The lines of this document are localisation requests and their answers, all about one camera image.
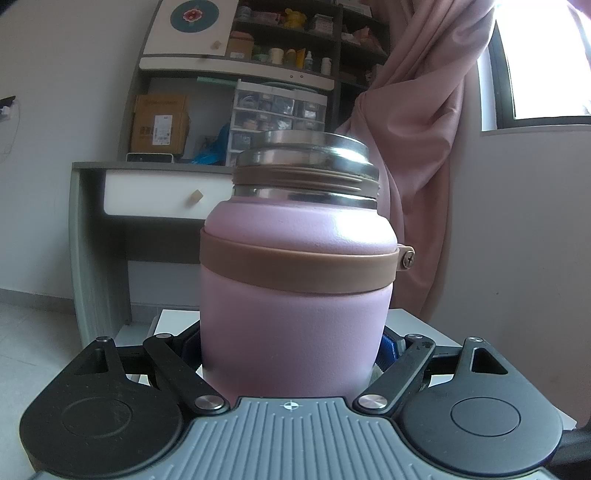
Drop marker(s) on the cardboard box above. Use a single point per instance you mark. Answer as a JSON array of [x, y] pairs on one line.
[[160, 124]]

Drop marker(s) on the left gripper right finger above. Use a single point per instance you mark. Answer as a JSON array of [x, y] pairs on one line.
[[465, 410]]

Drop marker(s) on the wall socket with plug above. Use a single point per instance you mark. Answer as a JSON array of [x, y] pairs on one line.
[[6, 106]]

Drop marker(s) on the grey desk with drawer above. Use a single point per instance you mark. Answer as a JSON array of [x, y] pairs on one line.
[[133, 237]]

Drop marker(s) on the pink curtain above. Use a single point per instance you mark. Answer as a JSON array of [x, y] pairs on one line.
[[409, 118]]

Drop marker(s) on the pink insulated bottle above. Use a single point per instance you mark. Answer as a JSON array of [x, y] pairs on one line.
[[297, 270]]

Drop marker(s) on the window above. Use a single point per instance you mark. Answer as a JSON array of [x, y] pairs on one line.
[[539, 63]]

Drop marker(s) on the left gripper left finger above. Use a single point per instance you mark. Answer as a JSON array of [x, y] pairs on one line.
[[115, 410]]

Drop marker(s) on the clear plastic drawer organizer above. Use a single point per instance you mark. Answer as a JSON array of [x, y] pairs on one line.
[[261, 107]]

